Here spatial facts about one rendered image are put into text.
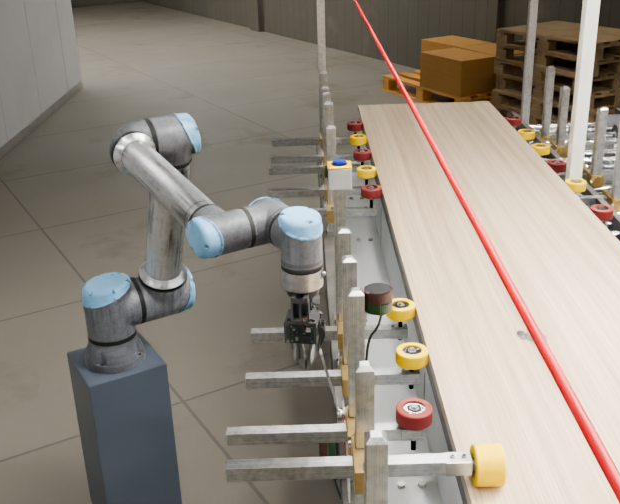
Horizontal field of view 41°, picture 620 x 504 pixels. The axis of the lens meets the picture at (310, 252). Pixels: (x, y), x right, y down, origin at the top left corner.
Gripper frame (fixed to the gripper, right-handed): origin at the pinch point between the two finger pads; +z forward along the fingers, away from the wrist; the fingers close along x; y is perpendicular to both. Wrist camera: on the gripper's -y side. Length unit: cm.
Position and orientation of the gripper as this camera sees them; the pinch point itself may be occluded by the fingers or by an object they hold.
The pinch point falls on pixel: (306, 361)
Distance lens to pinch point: 191.3
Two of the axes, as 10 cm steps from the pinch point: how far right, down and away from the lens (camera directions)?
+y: -1.5, 3.9, -9.1
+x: 9.9, 0.4, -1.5
